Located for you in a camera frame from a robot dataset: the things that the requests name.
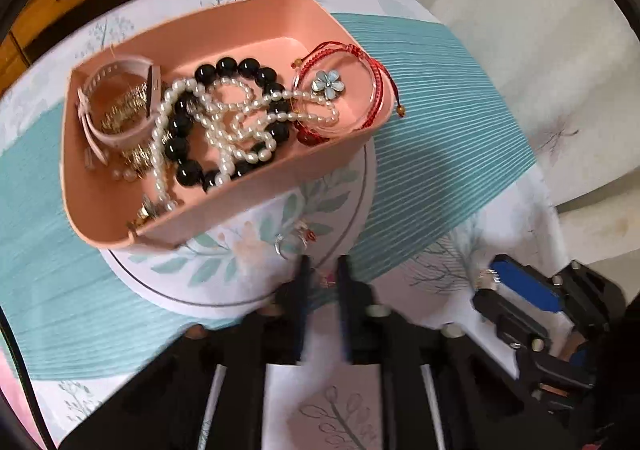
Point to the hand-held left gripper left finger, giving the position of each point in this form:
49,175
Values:
302,310

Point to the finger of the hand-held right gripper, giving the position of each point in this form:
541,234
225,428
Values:
525,282
505,315

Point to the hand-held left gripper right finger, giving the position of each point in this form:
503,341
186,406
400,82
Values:
345,310

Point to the small silver earring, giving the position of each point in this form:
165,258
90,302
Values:
489,278

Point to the small pink earring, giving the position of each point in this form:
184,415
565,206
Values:
326,279

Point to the gold pearl earring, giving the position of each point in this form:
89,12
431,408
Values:
142,215

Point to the flower charm bangle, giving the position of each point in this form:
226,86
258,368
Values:
329,84

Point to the pink plastic tray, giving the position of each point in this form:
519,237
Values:
215,25

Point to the round white floral mat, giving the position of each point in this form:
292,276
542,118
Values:
250,275

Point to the small red charm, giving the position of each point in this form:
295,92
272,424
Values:
310,234

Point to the tree print tablecloth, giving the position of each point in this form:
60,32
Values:
440,95

